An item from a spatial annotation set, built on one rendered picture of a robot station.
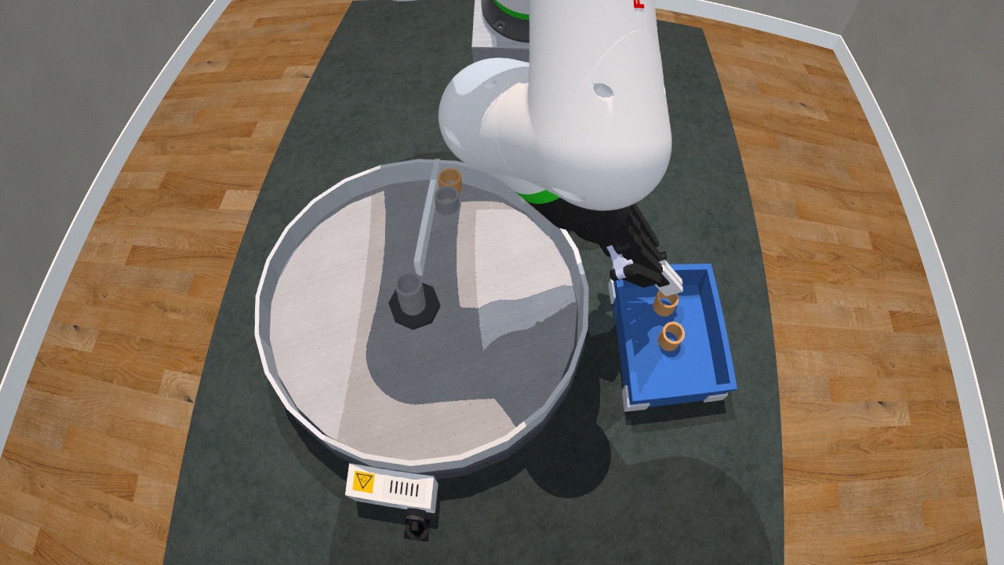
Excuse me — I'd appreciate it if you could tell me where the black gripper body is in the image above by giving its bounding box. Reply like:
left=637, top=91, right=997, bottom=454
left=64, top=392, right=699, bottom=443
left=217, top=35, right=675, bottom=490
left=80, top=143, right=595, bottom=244
left=572, top=206, right=635, bottom=257

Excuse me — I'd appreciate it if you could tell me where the blue plastic crate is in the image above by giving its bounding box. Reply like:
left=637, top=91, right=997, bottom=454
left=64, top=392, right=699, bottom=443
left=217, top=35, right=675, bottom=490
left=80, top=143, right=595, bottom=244
left=608, top=264, right=737, bottom=412

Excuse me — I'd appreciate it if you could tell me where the tan hollow cylinder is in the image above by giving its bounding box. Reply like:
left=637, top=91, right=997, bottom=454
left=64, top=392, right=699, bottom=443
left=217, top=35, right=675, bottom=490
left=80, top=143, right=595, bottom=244
left=653, top=290, right=678, bottom=316
left=658, top=322, right=685, bottom=351
left=438, top=168, right=462, bottom=194

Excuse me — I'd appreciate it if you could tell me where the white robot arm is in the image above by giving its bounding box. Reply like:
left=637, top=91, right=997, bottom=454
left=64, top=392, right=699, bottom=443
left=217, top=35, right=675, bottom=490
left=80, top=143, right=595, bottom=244
left=438, top=0, right=672, bottom=230

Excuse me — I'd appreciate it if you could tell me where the grey hollow cylinder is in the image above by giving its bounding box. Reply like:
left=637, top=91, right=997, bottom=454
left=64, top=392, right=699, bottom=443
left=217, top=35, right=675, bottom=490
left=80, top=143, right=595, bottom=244
left=398, top=284, right=426, bottom=315
left=435, top=186, right=459, bottom=215
left=395, top=272, right=424, bottom=306

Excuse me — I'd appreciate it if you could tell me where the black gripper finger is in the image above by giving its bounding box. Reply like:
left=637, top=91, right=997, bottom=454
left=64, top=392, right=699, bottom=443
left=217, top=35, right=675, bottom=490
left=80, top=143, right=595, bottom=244
left=628, top=203, right=682, bottom=285
left=607, top=224, right=683, bottom=297

